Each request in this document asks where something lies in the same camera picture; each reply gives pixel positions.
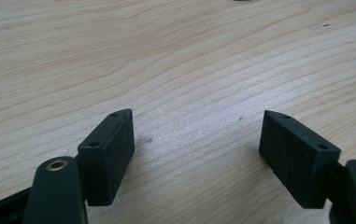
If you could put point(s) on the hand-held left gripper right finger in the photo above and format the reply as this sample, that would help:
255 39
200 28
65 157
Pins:
297 161

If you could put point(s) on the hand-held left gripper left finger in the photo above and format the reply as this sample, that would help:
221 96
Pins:
107 161

